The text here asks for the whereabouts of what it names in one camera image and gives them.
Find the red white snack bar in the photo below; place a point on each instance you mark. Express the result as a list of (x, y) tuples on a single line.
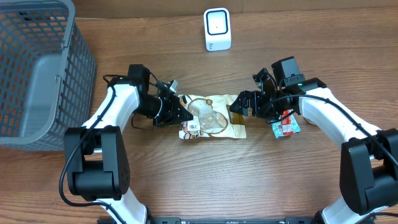
[(286, 123)]

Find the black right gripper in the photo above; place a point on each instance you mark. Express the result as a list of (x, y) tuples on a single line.
[(257, 104)]

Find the teal wet wipes pack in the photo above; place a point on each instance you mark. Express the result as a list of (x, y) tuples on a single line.
[(277, 130)]

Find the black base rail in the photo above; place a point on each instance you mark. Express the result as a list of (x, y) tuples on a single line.
[(286, 220)]

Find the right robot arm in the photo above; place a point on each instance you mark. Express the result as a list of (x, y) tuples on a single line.
[(368, 161)]

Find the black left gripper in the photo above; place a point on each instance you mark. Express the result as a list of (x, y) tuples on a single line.
[(166, 109)]

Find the green lid jar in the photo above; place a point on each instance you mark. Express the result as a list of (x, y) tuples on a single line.
[(309, 121)]

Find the grey plastic shopping basket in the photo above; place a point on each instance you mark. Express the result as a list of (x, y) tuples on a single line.
[(47, 74)]

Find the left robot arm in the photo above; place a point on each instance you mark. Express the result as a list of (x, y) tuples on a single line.
[(96, 170)]

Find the white barcode scanner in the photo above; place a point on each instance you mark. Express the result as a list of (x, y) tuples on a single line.
[(217, 29)]

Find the white brown snack bag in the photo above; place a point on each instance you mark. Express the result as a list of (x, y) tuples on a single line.
[(211, 118)]

